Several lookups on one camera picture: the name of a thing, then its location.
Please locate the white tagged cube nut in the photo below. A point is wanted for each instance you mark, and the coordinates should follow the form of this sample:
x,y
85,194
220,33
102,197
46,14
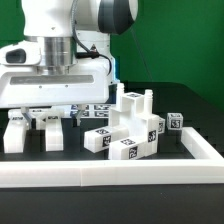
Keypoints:
x,y
174,121
161,128

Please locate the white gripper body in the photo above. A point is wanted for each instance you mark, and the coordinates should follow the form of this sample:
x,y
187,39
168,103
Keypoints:
x,y
47,73

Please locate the white tag base sheet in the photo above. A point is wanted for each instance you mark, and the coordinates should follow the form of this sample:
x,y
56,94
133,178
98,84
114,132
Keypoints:
x,y
92,111

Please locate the white chair back part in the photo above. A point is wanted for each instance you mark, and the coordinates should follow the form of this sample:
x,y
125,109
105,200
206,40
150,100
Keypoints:
x,y
48,120

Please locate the white chair seat part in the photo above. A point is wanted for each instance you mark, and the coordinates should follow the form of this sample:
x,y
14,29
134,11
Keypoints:
x,y
134,111

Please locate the white U-shaped obstacle frame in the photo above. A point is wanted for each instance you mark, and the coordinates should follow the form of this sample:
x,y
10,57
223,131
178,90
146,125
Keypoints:
x,y
206,166

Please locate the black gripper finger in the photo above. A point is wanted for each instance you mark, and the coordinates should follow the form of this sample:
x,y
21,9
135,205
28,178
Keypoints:
x,y
26,114
80,110

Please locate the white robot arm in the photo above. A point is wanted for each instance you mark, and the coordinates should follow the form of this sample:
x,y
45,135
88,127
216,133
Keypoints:
x,y
87,23

